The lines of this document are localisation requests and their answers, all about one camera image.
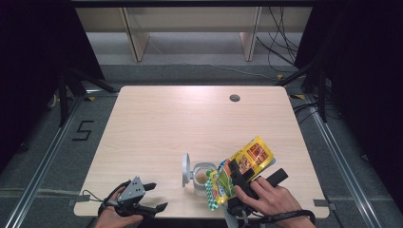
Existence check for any person's right hand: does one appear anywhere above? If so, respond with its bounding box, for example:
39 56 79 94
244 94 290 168
233 176 315 228

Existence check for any metal floor rail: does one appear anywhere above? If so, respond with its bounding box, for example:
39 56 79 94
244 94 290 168
304 94 378 228
4 94 84 228

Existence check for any yellow spout pouch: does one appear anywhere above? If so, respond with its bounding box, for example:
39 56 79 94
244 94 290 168
203 135 277 213

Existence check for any black metal stand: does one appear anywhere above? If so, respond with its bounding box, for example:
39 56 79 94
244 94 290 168
57 65 120 128
274 56 329 124

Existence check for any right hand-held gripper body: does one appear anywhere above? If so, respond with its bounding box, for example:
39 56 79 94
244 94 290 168
222 167 290 228

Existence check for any grey tape strip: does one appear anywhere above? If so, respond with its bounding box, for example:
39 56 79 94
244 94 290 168
67 194 91 207
313 199 337 211

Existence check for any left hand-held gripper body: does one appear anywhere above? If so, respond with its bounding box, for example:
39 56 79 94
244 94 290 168
104 176 160 219

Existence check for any thin white floor cable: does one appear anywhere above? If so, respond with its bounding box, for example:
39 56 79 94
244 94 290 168
147 37 278 81

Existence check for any bundle of black cables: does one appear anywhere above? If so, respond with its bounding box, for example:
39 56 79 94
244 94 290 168
255 7 300 74

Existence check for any thick black wrist strap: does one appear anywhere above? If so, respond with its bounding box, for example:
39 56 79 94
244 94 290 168
259 209 317 226

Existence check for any thin black wrist cord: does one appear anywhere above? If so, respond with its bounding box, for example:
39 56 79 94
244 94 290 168
82 188 106 203

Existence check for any person's left hand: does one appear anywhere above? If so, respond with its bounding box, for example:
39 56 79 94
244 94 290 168
93 185 144 228

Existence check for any pale wooden shelf unit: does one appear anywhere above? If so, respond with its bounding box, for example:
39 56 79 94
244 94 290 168
75 7 314 63

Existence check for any clear jar with grey lid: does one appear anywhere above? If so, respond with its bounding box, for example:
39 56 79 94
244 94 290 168
182 152 220 192

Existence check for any black curtain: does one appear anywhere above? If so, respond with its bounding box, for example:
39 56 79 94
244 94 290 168
294 0 403 207
0 0 106 174

